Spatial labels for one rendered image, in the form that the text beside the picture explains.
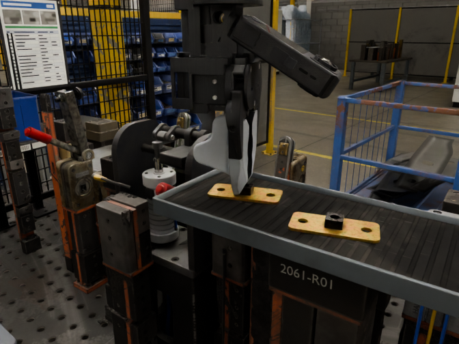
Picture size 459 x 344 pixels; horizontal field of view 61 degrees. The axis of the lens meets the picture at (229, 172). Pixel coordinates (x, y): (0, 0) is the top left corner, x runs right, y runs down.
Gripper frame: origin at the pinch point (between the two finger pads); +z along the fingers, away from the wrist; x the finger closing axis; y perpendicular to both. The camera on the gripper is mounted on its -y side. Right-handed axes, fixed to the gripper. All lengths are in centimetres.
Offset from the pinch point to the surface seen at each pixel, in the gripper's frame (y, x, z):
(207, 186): 5.1, -1.1, 1.7
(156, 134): 21.0, -19.4, 0.6
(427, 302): -17.4, 14.1, 2.5
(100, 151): 59, -57, 18
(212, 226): 1.4, 7.9, 2.2
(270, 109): 67, -388, 65
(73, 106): 49, -34, 0
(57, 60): 91, -83, -7
